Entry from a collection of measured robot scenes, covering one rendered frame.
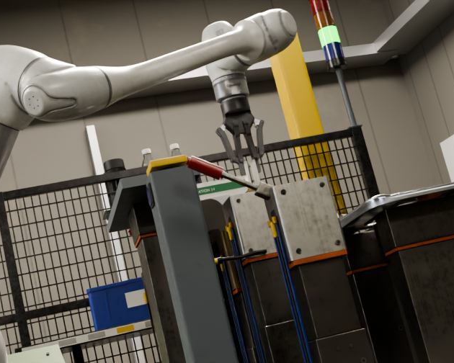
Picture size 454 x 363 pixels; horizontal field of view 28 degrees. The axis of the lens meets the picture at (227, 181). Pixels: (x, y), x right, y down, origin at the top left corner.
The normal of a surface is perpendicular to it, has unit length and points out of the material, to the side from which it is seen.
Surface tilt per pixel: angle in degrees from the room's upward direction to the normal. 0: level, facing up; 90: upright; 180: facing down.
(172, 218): 90
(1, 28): 90
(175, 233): 90
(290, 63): 90
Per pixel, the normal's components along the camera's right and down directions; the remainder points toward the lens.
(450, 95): -0.94, 0.16
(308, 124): 0.19, -0.26
